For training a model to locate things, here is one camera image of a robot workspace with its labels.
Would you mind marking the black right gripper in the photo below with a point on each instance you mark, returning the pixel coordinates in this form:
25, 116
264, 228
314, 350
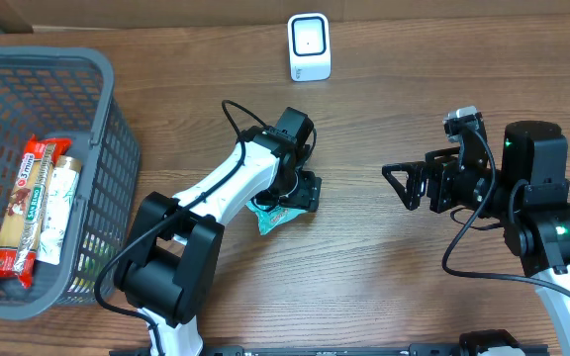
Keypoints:
434, 181

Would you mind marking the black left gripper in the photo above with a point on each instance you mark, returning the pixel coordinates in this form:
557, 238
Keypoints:
303, 191

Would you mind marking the teal wet wipes packet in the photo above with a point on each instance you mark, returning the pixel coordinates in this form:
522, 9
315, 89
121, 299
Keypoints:
269, 218

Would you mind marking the white tube gold cap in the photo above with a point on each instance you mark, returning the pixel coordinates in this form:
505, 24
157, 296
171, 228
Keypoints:
60, 197

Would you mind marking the red spaghetti packet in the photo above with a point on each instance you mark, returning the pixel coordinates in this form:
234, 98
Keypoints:
23, 217

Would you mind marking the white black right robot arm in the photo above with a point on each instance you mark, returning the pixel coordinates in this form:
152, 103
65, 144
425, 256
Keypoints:
526, 195

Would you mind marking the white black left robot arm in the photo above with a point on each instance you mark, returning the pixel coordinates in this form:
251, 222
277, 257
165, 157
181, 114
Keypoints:
168, 265

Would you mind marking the white barcode scanner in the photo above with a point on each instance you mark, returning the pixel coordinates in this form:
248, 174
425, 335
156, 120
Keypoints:
309, 46

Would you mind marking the grey plastic shopping basket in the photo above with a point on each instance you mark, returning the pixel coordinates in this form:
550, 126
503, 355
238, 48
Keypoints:
49, 92

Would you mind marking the brown cardboard backdrop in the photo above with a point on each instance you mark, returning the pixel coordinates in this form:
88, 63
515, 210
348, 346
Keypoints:
21, 16

